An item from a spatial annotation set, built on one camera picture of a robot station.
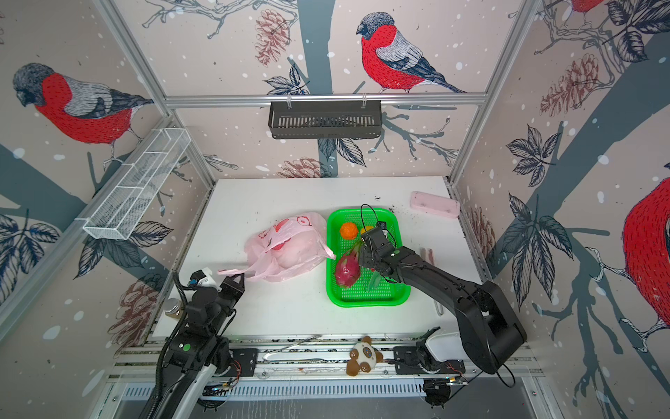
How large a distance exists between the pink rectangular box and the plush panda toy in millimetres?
591

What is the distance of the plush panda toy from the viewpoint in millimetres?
727

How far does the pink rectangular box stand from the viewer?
1.09 m
